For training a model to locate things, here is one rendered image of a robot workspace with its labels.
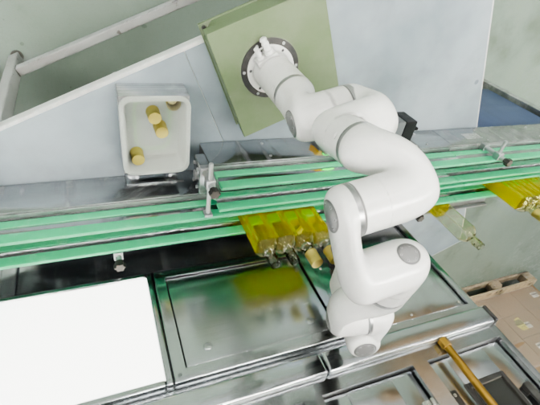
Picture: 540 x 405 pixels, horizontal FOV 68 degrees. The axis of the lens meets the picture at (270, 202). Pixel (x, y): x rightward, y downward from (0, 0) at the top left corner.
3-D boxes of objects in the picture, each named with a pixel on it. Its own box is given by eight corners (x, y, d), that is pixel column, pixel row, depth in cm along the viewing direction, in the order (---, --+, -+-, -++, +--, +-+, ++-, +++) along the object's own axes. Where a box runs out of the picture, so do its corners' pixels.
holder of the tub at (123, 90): (123, 174, 117) (125, 190, 111) (115, 83, 100) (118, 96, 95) (182, 169, 123) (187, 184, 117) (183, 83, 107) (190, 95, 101)
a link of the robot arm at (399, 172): (320, 131, 65) (366, 162, 52) (394, 112, 67) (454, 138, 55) (325, 204, 71) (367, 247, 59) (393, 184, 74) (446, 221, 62)
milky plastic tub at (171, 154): (120, 160, 113) (124, 177, 107) (114, 83, 100) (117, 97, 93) (182, 155, 119) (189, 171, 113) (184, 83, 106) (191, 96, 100)
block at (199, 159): (190, 181, 119) (196, 194, 114) (191, 153, 113) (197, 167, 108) (202, 180, 120) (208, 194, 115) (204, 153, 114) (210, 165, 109)
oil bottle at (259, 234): (235, 213, 124) (258, 261, 109) (236, 198, 121) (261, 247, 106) (251, 210, 126) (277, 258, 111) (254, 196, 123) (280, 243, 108)
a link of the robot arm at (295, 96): (267, 81, 88) (296, 115, 77) (322, 66, 90) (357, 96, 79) (272, 119, 94) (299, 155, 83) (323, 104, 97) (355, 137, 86)
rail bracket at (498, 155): (476, 148, 149) (504, 167, 140) (485, 130, 145) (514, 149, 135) (484, 147, 151) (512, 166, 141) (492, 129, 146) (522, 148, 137)
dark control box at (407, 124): (378, 132, 143) (391, 143, 137) (385, 111, 139) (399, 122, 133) (396, 130, 146) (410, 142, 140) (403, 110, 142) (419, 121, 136)
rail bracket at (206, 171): (196, 200, 115) (206, 228, 106) (198, 149, 105) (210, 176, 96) (206, 198, 116) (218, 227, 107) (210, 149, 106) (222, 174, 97)
